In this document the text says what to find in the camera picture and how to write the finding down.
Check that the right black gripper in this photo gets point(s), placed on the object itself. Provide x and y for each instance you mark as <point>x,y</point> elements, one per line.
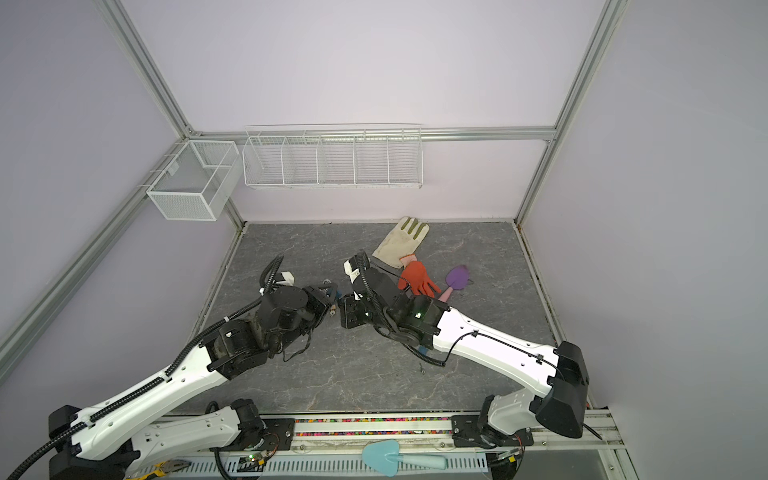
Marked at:
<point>350,307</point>

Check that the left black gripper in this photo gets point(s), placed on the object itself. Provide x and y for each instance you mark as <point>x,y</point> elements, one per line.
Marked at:
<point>320,300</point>

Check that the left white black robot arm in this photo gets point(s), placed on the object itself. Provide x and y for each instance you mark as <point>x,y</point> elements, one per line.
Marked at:
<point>121,436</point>

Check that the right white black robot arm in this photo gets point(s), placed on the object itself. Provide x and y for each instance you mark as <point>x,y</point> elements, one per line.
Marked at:
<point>554,380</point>

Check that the red rubber glove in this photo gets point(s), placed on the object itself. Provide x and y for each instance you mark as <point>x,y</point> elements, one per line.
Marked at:
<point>416,278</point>

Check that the cream work glove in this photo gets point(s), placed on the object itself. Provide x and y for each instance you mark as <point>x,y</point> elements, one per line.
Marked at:
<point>402,240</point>

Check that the purple pink toy trowel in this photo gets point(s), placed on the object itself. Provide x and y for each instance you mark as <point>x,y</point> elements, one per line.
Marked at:
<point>456,279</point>

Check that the colourful bead strip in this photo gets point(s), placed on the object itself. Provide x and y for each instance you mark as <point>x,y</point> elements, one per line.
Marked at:
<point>389,424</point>

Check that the teal toy trowel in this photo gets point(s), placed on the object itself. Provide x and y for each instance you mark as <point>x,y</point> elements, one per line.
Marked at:
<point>385,458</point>

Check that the white mesh box basket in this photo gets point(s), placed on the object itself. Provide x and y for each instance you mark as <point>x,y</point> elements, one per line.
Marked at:
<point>198,181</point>

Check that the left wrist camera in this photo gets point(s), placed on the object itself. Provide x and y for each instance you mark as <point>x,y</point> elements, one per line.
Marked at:
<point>284,278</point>

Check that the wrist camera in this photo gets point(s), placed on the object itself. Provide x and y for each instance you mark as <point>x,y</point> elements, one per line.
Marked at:
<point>353,268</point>
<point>284,278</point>

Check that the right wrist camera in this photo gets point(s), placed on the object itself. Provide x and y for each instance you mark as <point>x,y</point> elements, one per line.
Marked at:
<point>353,268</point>

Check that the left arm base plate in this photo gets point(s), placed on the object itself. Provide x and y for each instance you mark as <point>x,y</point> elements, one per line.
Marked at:
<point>276,434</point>

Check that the white wire wall shelf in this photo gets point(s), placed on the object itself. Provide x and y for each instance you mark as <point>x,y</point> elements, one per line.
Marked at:
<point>384,155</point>

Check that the white slotted cable duct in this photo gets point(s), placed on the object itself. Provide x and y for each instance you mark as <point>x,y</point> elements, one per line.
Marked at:
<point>327,466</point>

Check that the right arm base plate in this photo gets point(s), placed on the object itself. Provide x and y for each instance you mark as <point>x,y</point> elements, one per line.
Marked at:
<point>471,431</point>

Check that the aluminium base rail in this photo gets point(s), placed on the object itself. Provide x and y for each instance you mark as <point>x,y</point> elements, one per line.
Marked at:
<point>603,437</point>

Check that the yellow handled pliers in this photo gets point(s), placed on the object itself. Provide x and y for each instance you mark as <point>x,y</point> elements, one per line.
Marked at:
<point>160,470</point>

